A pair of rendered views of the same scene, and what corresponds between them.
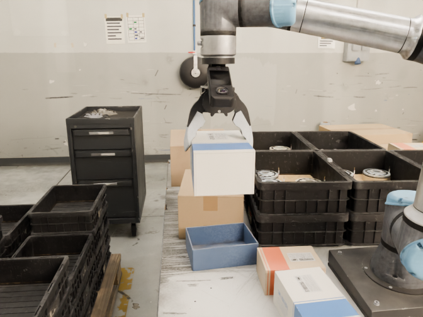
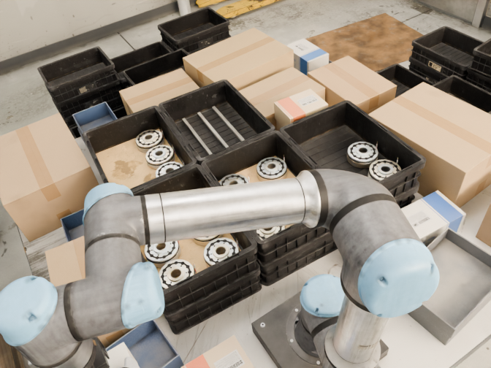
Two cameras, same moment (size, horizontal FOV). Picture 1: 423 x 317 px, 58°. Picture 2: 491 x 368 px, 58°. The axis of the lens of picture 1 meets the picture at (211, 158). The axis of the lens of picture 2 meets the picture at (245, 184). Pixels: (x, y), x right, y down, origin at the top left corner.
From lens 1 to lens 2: 76 cm
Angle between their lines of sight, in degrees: 35
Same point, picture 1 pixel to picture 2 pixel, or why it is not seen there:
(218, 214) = not seen: hidden behind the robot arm
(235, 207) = not seen: hidden behind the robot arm
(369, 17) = (253, 213)
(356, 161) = (247, 155)
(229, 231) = (138, 332)
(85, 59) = not seen: outside the picture
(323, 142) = (197, 104)
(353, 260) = (278, 331)
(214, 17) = (43, 356)
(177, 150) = (15, 205)
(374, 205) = (282, 248)
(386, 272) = (312, 350)
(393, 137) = (273, 63)
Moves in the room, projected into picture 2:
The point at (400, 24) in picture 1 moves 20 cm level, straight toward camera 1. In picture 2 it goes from (292, 209) to (309, 330)
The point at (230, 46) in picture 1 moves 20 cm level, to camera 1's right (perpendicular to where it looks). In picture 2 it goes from (83, 358) to (216, 293)
